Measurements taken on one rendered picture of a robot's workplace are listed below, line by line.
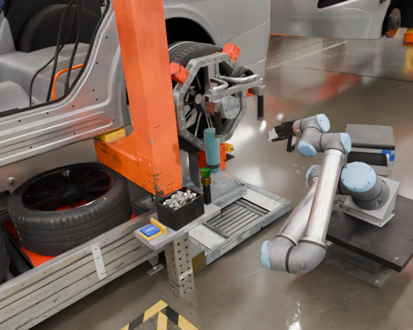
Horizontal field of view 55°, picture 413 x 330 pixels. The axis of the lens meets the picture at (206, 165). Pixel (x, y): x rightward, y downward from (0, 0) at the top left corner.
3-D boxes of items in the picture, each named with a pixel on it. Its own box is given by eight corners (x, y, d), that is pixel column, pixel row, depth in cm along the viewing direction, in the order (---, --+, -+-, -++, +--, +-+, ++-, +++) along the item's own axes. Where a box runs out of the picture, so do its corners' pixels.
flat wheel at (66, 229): (80, 184, 276) (73, 154, 265) (155, 206, 244) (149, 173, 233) (-6, 236, 227) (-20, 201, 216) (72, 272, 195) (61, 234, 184)
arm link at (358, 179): (379, 202, 196) (370, 190, 184) (345, 199, 207) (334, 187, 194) (383, 173, 201) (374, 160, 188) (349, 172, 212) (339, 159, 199)
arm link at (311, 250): (313, 275, 150) (348, 126, 174) (284, 268, 157) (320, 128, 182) (323, 283, 158) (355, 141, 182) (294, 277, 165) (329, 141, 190)
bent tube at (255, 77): (236, 74, 238) (235, 57, 233) (260, 79, 224) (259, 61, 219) (214, 81, 227) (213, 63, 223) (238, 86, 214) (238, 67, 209)
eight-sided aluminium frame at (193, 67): (240, 129, 264) (238, 47, 240) (248, 132, 260) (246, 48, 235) (176, 157, 233) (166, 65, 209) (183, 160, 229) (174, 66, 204)
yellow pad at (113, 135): (115, 131, 250) (113, 124, 248) (126, 136, 241) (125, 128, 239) (95, 137, 242) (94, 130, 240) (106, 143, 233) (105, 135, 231)
